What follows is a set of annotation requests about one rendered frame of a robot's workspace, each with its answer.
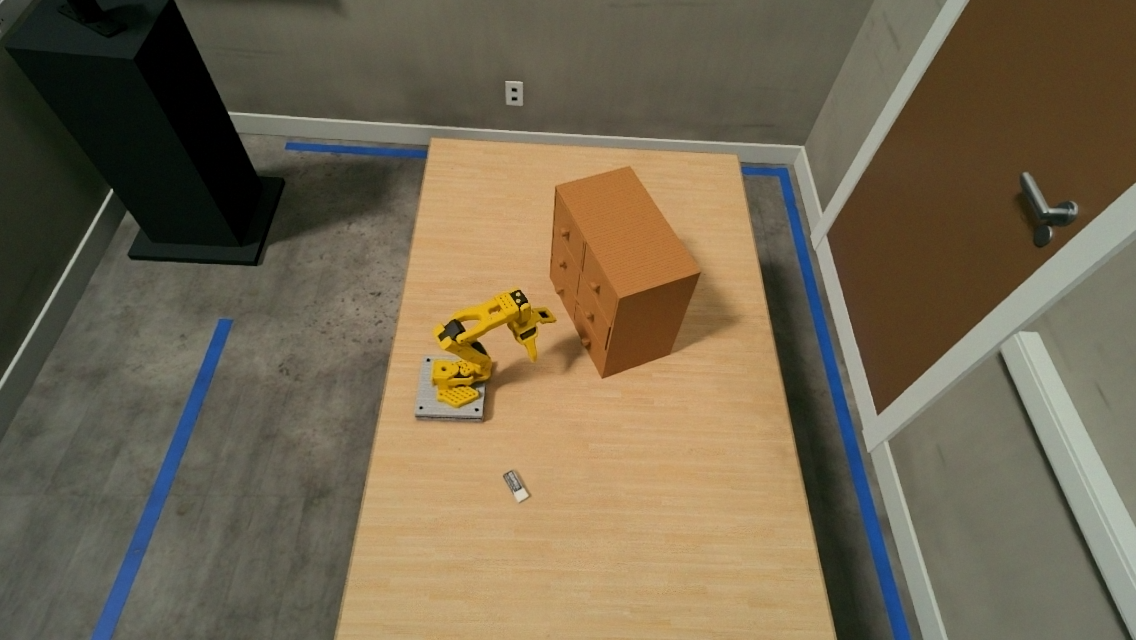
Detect wooden drawer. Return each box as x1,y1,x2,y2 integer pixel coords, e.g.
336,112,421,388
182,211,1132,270
554,194,584,267
578,275,611,351
551,255,577,322
575,305,605,374
552,228,580,297
583,246,617,325

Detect brown wooden chest of drawers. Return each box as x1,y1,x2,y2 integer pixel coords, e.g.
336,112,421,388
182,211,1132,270
549,166,701,379

